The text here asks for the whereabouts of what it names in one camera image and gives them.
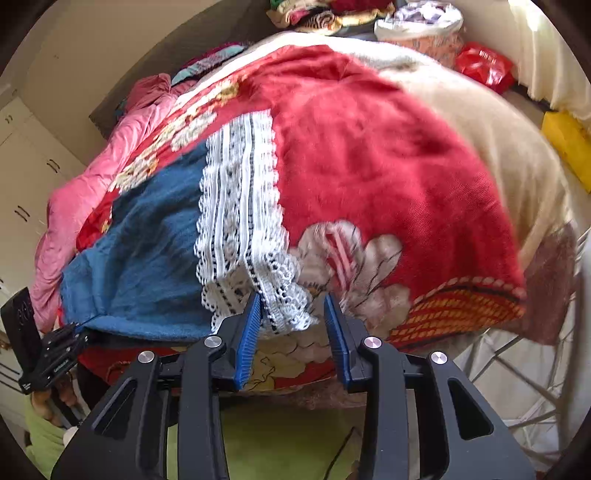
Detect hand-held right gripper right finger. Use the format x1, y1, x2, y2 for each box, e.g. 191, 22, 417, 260
323, 292, 536, 480

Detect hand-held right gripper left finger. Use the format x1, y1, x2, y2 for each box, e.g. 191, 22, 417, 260
51, 291, 264, 480

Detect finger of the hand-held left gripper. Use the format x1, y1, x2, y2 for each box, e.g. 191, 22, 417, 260
42, 319, 100, 354

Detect blue pants with lace trim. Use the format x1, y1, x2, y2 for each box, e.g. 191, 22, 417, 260
60, 111, 320, 343

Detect person's left forearm green sleeve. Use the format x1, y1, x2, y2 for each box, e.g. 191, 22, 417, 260
23, 397, 77, 480

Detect person's left hand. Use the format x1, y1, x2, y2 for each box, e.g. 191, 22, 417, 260
30, 369, 88, 428

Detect light green garment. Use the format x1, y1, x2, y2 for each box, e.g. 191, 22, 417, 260
166, 401, 370, 480

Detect pink quilt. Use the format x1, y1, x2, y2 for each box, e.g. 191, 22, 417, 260
30, 73, 197, 334

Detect cream wardrobe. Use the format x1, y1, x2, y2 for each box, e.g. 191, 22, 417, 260
0, 88, 89, 416

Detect red floral blanket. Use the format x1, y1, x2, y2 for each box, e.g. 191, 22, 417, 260
76, 32, 580, 393

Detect colourful patterned pillow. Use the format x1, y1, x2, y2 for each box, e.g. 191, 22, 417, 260
172, 42, 251, 86

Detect dark headboard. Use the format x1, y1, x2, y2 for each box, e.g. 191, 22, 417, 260
88, 0, 296, 140

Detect yellow box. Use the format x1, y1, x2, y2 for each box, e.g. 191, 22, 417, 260
540, 110, 591, 193

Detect red plastic bag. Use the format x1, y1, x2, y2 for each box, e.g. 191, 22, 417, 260
455, 42, 516, 94

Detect white lavender cloth bundle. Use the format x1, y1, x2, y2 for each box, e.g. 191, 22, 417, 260
374, 2, 465, 68

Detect cream curtain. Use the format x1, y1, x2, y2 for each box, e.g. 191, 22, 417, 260
507, 0, 591, 131

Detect black cable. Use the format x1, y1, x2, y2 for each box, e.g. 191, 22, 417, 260
321, 426, 359, 480

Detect white wire rack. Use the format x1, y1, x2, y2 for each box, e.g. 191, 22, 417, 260
455, 222, 583, 468

